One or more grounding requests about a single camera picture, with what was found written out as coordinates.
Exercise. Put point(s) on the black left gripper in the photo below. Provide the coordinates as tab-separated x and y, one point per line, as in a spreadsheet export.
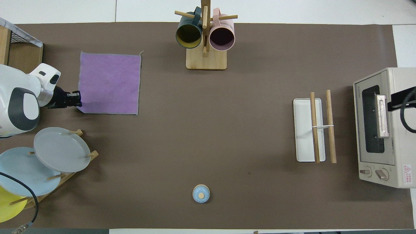
60	97

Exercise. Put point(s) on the purple and grey towel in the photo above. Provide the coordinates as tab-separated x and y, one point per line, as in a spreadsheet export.
110	84

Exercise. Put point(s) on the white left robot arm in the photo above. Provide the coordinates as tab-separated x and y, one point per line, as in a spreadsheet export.
13	97

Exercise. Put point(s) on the wooden plate rack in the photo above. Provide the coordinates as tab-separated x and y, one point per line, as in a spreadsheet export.
65	178

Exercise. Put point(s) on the white towel rack wooden bars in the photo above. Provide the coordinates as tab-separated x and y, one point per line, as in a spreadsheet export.
304	130

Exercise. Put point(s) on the cream toaster oven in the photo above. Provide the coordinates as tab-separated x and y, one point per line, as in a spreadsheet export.
399	146

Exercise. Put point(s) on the grey plate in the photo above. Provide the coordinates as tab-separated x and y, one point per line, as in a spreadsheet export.
61	149

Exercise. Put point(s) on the wooden shelf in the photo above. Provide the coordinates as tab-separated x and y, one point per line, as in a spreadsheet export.
26	57

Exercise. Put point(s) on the light blue plate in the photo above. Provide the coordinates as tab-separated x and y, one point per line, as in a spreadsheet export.
22	172

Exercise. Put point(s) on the yellow plate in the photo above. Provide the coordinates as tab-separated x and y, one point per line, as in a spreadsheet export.
8	208

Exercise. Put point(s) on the dark teal mug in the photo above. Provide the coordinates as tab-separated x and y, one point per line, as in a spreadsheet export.
188	34

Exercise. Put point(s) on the wooden mug tree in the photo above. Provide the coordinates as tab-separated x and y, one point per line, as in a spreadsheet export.
206	61

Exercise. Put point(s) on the brown table mat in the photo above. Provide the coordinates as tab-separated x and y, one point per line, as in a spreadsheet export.
227	130

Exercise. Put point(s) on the pink mug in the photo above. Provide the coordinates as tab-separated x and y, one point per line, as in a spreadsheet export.
222	37

